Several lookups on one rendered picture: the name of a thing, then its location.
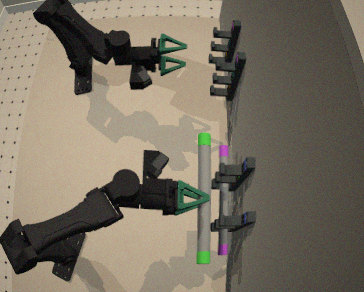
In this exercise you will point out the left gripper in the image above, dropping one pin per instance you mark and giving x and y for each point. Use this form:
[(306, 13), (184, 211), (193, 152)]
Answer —
[(154, 55)]

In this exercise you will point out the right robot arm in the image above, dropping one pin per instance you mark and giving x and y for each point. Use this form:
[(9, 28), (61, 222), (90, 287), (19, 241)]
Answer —
[(93, 213)]

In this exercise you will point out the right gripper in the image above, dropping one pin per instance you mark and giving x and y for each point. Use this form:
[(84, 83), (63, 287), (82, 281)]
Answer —
[(157, 202)]

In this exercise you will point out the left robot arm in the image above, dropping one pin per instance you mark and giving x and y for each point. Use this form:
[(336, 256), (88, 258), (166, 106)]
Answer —
[(93, 41)]

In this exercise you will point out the beige wall panel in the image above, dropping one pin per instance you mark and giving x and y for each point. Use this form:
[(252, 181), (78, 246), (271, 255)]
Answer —
[(299, 110)]

